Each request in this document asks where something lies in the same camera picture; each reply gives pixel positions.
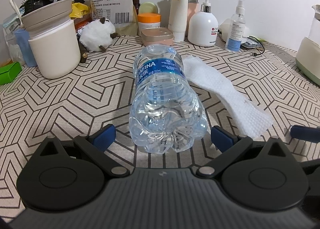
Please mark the white and beige canister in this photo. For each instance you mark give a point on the white and beige canister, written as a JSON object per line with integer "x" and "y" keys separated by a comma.
{"x": 55, "y": 51}

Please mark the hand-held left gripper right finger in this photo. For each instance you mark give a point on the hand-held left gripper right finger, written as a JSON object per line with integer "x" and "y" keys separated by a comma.
{"x": 222, "y": 140}

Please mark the red snack packet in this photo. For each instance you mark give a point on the red snack packet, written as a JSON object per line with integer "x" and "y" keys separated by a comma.
{"x": 83, "y": 22}

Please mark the yellow snack packet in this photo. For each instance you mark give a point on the yellow snack packet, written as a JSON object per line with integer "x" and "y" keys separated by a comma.
{"x": 78, "y": 10}

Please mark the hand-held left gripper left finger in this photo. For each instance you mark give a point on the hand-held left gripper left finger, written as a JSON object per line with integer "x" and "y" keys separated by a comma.
{"x": 103, "y": 137}

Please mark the pink holder cup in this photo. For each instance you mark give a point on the pink holder cup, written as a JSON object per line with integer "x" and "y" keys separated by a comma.
{"x": 192, "y": 8}

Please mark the white plush sheep toy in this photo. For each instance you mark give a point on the white plush sheep toy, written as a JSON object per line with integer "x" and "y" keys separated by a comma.
{"x": 97, "y": 33}

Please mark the brown dropper bottle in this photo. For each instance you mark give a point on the brown dropper bottle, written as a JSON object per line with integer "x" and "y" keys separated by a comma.
{"x": 136, "y": 3}

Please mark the pink rectangular case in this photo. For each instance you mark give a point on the pink rectangular case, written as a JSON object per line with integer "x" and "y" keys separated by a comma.
{"x": 157, "y": 36}

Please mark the white round device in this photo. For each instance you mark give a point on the white round device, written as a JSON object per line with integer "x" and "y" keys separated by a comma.
{"x": 223, "y": 27}

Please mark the white wipe cloth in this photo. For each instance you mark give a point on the white wipe cloth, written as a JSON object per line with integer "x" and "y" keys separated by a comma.
{"x": 225, "y": 88}

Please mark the blue cloth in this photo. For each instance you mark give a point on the blue cloth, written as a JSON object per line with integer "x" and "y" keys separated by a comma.
{"x": 25, "y": 48}

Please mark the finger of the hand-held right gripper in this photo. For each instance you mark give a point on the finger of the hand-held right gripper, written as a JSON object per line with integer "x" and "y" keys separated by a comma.
{"x": 311, "y": 166}
{"x": 305, "y": 132}

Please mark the white jar orange lid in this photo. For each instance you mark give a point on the white jar orange lid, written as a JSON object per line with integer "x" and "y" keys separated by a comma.
{"x": 148, "y": 18}

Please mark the clear plastic bag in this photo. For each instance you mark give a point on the clear plastic bag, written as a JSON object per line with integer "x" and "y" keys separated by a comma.
{"x": 10, "y": 43}

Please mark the geometric patterned tablecloth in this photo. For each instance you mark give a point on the geometric patterned tablecloth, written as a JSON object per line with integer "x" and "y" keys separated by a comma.
{"x": 62, "y": 106}

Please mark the white pump bottle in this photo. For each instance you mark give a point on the white pump bottle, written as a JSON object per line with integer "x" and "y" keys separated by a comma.
{"x": 202, "y": 26}

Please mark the clear spray bottle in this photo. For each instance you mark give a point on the clear spray bottle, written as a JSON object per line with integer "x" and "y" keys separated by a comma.
{"x": 235, "y": 28}

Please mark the white spoon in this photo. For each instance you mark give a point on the white spoon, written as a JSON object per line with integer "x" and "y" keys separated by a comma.
{"x": 16, "y": 10}

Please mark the grey power adapter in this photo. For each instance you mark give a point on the grey power adapter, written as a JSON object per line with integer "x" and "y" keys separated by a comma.
{"x": 250, "y": 43}

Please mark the clear plastic water bottle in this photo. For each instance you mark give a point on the clear plastic water bottle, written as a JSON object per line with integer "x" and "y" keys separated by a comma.
{"x": 160, "y": 94}

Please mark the green box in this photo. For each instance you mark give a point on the green box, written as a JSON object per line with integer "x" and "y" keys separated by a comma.
{"x": 8, "y": 72}

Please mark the green round jar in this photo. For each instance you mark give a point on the green round jar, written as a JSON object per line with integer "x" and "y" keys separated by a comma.
{"x": 147, "y": 7}

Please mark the white cosmetic tube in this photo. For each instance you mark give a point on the white cosmetic tube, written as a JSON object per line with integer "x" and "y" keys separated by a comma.
{"x": 177, "y": 13}

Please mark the glass electric kettle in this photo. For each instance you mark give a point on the glass electric kettle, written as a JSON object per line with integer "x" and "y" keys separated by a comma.
{"x": 308, "y": 51}

